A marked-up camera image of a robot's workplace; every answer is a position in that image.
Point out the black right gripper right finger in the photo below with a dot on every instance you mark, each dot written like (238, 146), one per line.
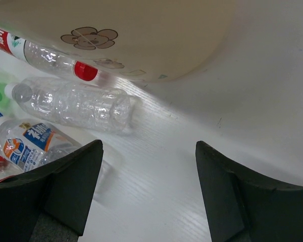
(244, 205)

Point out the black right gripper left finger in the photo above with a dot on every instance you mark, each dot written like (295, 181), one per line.
(52, 202)

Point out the blue orange label bottle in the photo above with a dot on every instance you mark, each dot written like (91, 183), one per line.
(27, 144)

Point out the beige capybara bin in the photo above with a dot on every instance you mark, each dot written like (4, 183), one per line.
(152, 41)

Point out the clear bottle white cap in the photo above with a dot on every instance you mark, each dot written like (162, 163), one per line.
(71, 103)

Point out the red white label bottle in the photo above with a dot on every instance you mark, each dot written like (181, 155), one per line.
(45, 59)

